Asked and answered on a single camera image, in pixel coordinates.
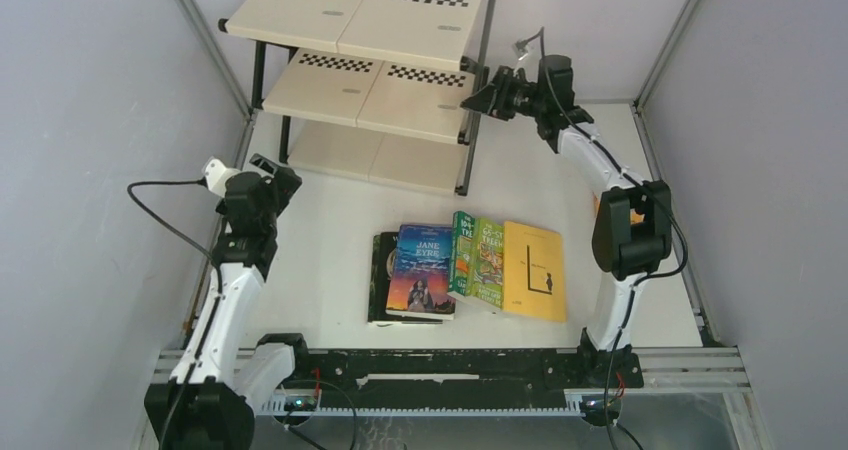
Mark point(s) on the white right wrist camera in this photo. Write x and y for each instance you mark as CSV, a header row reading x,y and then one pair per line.
x,y
523,49

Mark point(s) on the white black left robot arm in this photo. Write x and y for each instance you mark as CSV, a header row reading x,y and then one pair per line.
x,y
207,402

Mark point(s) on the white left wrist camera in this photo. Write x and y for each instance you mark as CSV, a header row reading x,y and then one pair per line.
x,y
215,176

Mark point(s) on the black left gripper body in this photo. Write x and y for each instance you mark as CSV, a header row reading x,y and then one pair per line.
x,y
279,190

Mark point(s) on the black mounting base rail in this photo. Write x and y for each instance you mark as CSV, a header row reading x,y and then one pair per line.
x,y
443,380

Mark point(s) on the yellow book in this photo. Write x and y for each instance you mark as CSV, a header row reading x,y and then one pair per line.
x,y
534,276

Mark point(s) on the Jane Eyre blue book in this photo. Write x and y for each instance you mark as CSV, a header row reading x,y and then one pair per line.
x,y
421,274

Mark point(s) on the light green treehouse book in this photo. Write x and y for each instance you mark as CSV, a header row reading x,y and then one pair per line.
x,y
485,285

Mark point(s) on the dark green treehouse book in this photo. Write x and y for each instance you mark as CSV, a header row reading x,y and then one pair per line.
x,y
464,232

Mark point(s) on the dark black-green book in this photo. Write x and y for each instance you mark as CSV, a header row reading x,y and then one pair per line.
x,y
381,270

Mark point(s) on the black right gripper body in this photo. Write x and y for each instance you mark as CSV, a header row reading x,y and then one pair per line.
x,y
528,99

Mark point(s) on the orange paperback book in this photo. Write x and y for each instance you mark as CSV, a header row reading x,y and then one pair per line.
x,y
618,208

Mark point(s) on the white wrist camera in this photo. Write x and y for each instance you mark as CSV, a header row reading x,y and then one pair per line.
x,y
523,49
215,176

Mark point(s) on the cream three-tier shelf rack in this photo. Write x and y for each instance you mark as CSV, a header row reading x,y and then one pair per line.
x,y
371,89

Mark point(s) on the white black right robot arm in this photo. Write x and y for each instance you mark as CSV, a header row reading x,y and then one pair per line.
x,y
632,233

